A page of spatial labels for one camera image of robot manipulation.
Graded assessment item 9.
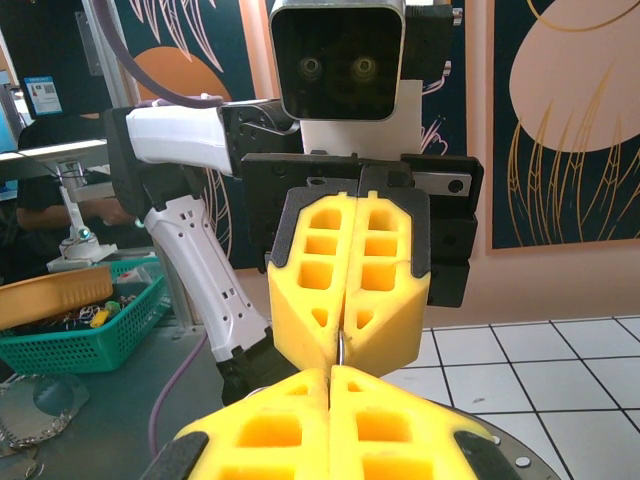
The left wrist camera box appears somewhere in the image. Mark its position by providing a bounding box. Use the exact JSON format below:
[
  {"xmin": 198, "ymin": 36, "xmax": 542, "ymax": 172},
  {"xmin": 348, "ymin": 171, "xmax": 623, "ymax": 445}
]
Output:
[{"xmin": 268, "ymin": 0, "xmax": 464, "ymax": 156}]

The green plastic basket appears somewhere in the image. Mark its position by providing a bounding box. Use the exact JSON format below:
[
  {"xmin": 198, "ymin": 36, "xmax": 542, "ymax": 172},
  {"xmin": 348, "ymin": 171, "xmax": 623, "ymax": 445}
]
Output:
[{"xmin": 0, "ymin": 259, "xmax": 169, "ymax": 376}]

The white desk board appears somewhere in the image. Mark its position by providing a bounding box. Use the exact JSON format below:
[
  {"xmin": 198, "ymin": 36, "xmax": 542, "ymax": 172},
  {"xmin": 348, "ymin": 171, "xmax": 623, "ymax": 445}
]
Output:
[{"xmin": 0, "ymin": 138, "xmax": 109, "ymax": 177}]

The person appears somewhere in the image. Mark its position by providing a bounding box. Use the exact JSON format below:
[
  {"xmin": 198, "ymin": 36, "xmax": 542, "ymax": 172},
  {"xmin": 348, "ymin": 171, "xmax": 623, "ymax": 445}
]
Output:
[{"xmin": 0, "ymin": 113, "xmax": 151, "ymax": 286}]

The orange round tray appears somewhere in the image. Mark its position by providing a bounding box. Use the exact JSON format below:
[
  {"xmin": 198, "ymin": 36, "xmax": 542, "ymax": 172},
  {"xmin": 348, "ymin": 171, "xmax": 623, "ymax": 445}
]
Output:
[{"xmin": 0, "ymin": 264, "xmax": 115, "ymax": 331}]

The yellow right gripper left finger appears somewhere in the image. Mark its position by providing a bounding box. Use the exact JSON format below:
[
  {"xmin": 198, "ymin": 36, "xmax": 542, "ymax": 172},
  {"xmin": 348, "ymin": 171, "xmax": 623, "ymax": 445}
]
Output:
[{"xmin": 141, "ymin": 367, "xmax": 332, "ymax": 480}]

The white monitor stand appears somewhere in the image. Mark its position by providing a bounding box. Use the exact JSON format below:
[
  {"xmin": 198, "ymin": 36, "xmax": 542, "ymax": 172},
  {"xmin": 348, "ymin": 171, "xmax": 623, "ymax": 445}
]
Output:
[{"xmin": 47, "ymin": 159, "xmax": 121, "ymax": 261}]

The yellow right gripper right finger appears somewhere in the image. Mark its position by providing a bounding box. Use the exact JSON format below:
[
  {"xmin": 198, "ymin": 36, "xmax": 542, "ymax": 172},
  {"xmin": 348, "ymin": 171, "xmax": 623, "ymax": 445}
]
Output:
[{"xmin": 329, "ymin": 366, "xmax": 521, "ymax": 480}]

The blue label sign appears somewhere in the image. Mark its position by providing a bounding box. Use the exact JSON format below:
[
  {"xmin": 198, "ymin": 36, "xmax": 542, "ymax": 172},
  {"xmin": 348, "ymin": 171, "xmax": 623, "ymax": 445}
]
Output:
[{"xmin": 22, "ymin": 75, "xmax": 64, "ymax": 119}]

